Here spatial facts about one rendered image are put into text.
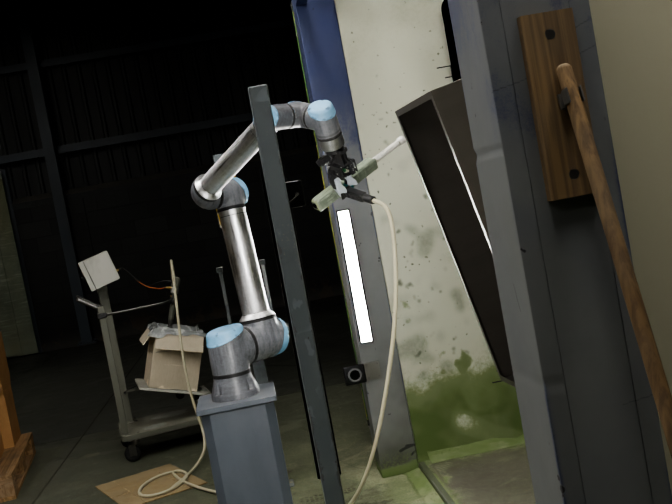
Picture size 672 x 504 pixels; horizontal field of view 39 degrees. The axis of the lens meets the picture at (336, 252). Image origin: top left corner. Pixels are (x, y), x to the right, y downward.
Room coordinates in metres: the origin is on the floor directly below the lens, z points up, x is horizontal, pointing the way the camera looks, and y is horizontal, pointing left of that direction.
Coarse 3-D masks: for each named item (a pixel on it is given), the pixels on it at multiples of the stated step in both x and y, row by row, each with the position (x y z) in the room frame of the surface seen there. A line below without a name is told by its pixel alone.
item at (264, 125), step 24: (264, 96) 2.40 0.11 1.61; (264, 120) 2.39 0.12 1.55; (264, 144) 2.39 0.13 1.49; (264, 168) 2.39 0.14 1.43; (288, 216) 2.40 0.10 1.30; (288, 240) 2.39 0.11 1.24; (288, 264) 2.39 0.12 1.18; (288, 288) 2.39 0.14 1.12; (312, 336) 2.40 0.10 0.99; (312, 360) 2.40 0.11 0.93; (312, 384) 2.39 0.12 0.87; (312, 408) 2.39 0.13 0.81; (312, 432) 2.40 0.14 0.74; (336, 480) 2.40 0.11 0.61
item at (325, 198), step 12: (396, 144) 3.65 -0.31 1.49; (384, 156) 3.62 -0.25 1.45; (360, 168) 3.54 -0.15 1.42; (372, 168) 3.57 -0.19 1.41; (360, 180) 3.54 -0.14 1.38; (324, 192) 3.46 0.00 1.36; (336, 192) 3.46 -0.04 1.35; (348, 192) 3.44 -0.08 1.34; (360, 192) 3.41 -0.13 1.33; (324, 204) 3.45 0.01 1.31
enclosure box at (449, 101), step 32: (448, 96) 3.27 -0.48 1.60; (416, 128) 3.87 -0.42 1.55; (448, 128) 3.27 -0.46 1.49; (416, 160) 3.87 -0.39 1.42; (448, 160) 3.88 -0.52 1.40; (448, 192) 3.88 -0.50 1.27; (480, 192) 3.28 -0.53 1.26; (448, 224) 3.88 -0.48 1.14; (480, 224) 3.90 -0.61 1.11; (480, 256) 3.89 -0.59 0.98; (480, 288) 3.89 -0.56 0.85; (480, 320) 3.89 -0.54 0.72; (512, 384) 3.74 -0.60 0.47
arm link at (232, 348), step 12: (240, 324) 3.65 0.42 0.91; (216, 336) 3.59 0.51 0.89; (228, 336) 3.58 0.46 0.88; (240, 336) 3.61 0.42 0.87; (252, 336) 3.66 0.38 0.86; (216, 348) 3.58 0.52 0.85; (228, 348) 3.58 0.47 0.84; (240, 348) 3.60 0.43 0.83; (252, 348) 3.64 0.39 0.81; (216, 360) 3.59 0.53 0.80; (228, 360) 3.58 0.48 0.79; (240, 360) 3.59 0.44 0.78; (252, 360) 3.66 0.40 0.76; (216, 372) 3.59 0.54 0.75; (228, 372) 3.57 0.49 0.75
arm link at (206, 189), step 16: (272, 112) 3.27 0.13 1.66; (288, 112) 3.31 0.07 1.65; (288, 128) 3.35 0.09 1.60; (240, 144) 3.40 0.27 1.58; (256, 144) 3.37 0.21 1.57; (224, 160) 3.49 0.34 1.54; (240, 160) 3.45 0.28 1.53; (208, 176) 3.58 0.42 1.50; (224, 176) 3.53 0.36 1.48; (192, 192) 3.64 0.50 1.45; (208, 192) 3.62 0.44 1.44; (208, 208) 3.71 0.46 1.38
